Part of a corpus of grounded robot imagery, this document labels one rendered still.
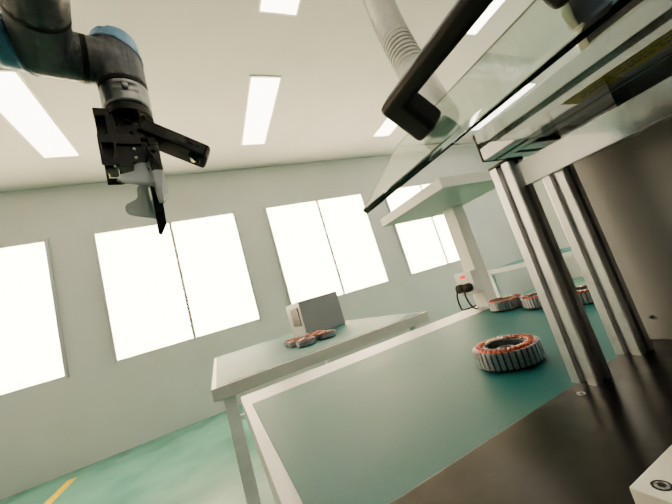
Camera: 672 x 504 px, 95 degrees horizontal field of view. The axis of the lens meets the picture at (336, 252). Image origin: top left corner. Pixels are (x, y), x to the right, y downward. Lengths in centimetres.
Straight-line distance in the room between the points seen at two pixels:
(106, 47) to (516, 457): 79
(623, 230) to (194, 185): 485
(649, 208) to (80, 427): 485
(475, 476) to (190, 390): 437
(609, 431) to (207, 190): 490
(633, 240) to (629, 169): 10
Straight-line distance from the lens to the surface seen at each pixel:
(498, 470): 35
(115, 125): 66
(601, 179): 59
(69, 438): 488
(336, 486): 43
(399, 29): 203
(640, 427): 39
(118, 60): 71
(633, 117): 41
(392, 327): 163
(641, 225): 58
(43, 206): 526
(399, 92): 21
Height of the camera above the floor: 94
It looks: 8 degrees up
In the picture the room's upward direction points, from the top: 17 degrees counter-clockwise
